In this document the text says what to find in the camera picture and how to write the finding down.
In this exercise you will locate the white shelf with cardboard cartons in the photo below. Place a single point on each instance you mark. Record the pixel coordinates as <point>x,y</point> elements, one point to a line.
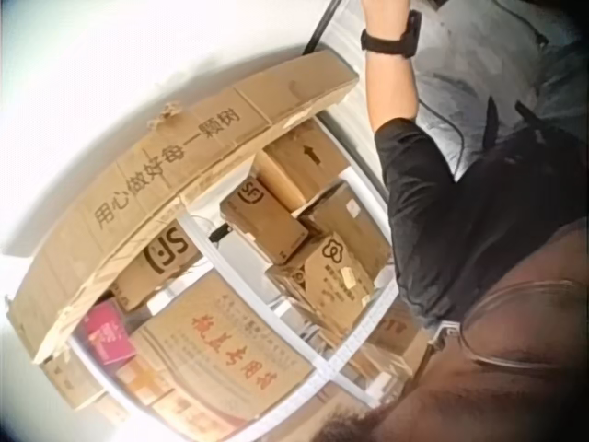
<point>221,138</point>

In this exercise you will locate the black wrist band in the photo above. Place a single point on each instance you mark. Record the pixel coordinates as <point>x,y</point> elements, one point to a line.
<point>391,42</point>

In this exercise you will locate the black rod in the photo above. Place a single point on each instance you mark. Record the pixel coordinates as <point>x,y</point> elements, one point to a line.
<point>322,25</point>

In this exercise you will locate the person's left hand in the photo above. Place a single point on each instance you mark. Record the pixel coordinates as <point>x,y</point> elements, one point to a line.
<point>384,14</point>

